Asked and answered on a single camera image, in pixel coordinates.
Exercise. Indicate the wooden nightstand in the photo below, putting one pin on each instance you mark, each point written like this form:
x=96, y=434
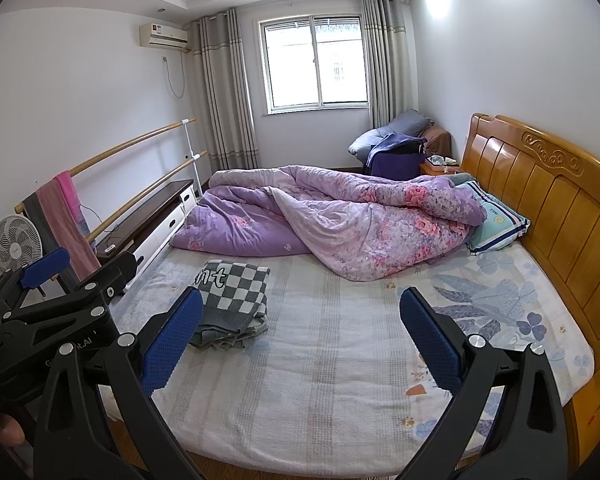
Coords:
x=592, y=440
x=430, y=170

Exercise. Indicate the person's left hand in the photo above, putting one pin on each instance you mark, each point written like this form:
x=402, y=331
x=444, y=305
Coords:
x=9, y=430

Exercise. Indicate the purple floral quilt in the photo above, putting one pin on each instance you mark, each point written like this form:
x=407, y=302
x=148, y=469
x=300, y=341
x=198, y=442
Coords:
x=340, y=220

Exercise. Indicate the dark top white cabinet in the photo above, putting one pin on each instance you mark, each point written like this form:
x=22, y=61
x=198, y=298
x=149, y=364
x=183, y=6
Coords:
x=145, y=205

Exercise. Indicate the grey white checkered cardigan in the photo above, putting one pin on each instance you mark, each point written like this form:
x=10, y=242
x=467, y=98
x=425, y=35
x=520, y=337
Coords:
x=240, y=290

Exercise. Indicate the grey towel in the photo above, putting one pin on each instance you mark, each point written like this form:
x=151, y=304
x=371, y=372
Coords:
x=35, y=210

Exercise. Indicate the grey beige curtain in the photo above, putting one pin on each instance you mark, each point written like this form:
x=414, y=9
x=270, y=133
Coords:
x=385, y=60
x=225, y=100

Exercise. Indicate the black bag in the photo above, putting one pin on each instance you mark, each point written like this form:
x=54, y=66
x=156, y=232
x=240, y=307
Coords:
x=410, y=147

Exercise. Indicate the blue striped pillow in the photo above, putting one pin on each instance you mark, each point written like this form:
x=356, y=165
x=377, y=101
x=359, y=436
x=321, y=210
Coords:
x=500, y=220

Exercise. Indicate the wooden bed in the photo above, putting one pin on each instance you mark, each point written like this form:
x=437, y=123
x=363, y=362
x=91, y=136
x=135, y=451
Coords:
x=530, y=185

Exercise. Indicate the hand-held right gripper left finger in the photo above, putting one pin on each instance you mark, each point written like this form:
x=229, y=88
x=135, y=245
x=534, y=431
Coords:
x=172, y=340

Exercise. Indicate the white electric fan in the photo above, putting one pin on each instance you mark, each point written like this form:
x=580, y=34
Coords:
x=15, y=245

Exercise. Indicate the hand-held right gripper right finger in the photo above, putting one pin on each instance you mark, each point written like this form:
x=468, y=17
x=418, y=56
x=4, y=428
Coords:
x=430, y=345

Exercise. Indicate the purple cloth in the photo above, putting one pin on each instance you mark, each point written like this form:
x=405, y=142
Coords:
x=390, y=165

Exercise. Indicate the wooden barre rail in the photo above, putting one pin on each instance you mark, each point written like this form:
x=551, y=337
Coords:
x=150, y=190
x=130, y=142

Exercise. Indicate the white framed window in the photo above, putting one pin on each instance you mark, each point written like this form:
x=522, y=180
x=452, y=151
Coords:
x=287, y=65

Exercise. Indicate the white air conditioner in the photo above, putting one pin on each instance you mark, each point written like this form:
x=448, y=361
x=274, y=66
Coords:
x=160, y=35

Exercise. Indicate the grey green pillow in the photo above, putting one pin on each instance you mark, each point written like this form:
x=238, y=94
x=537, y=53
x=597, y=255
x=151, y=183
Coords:
x=460, y=180

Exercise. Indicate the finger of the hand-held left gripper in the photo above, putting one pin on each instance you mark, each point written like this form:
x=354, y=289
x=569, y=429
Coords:
x=45, y=266
x=100, y=290

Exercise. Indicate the pink towel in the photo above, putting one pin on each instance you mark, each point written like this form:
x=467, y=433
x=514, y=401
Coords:
x=67, y=220

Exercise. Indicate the white barre post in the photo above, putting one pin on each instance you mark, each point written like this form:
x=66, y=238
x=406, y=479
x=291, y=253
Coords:
x=187, y=140

